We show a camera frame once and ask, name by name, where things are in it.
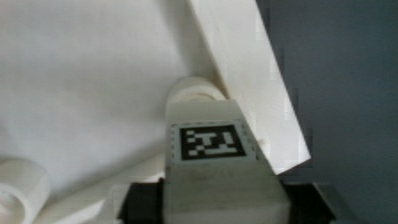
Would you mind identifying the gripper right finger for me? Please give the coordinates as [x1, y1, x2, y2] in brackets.
[315, 183, 355, 224]

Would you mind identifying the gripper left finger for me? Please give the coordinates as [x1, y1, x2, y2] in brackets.
[100, 184, 130, 224]

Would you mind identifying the white leg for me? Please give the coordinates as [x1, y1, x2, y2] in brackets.
[164, 77, 291, 224]

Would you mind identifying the white square tabletop part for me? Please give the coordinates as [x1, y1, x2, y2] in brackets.
[0, 0, 309, 224]

